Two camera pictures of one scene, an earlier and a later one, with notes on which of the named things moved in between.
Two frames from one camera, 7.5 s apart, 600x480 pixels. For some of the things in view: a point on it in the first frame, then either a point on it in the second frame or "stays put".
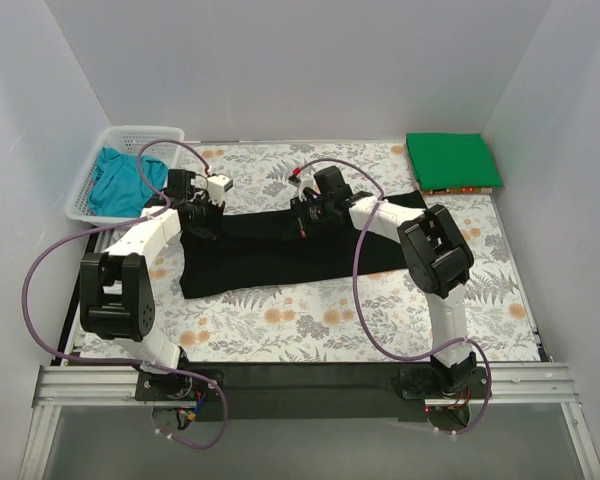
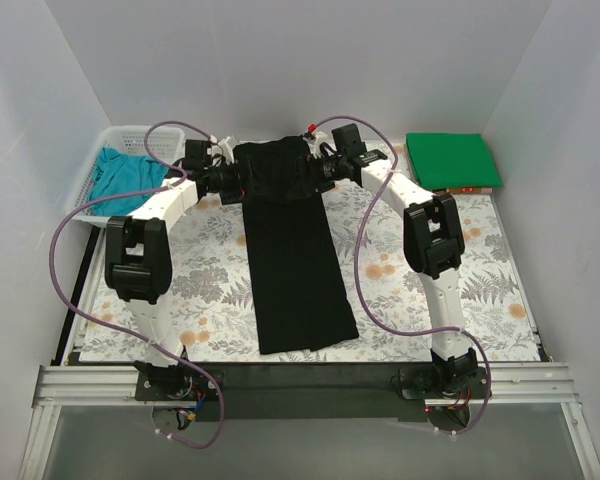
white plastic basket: x=125 y=139 stays put
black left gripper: x=203 y=220 → x=231 y=182
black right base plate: x=442 y=383 stays put
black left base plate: x=179 y=387 stays put
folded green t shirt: x=452 y=161 stays put
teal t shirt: x=116 y=185 stays put
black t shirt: x=246 y=252 → x=299 y=284
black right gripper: x=303 y=218 → x=313 y=170
